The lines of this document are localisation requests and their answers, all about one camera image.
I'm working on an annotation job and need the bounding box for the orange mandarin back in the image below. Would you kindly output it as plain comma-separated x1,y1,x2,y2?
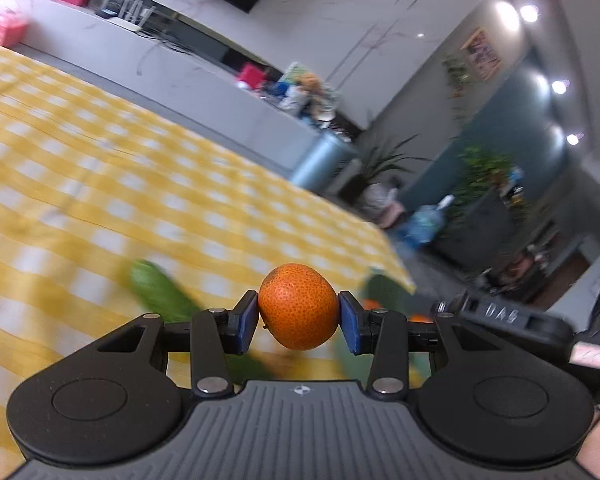
258,263,339,351

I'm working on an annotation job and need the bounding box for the dark grey drawer cabinet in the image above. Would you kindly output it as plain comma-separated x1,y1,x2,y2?
432,188,516,273

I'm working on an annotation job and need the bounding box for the white wifi router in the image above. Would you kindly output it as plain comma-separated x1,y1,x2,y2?
109,0,156,32

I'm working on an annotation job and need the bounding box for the yellow checkered tablecloth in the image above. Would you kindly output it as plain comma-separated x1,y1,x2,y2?
0,47,413,479

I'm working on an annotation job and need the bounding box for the blue water jug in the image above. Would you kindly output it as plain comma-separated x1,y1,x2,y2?
403,194,455,248

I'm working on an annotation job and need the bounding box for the pink container near table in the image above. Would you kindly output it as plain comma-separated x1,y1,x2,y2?
0,9,29,48

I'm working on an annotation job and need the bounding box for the potted long-leaf plant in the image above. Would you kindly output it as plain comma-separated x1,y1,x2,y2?
352,114,429,204

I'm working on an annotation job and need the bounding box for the trailing green pothos plant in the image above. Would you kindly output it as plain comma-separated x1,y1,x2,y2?
450,145,514,224

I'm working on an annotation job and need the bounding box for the orange mandarin front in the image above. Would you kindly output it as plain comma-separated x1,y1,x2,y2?
408,314,432,323

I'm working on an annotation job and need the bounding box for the green cucumber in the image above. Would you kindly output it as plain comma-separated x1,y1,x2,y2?
130,260,274,385

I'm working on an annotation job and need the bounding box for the orange mandarin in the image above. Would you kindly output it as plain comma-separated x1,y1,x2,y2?
408,314,432,323
258,263,339,351

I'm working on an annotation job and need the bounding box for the red box on counter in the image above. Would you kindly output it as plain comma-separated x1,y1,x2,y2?
236,63,268,90

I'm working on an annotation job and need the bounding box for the green colander bowl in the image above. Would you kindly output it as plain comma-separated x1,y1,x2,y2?
335,274,437,388

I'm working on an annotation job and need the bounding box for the white plastic bag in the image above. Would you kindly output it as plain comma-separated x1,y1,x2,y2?
358,183,393,219

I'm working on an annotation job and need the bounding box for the grey metal trash bin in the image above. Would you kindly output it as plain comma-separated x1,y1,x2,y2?
289,131,358,194

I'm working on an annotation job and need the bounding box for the pink stool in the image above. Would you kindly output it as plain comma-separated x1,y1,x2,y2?
376,200,405,230

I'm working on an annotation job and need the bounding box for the teddy bear toy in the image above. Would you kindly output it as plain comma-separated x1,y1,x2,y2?
294,72,323,110

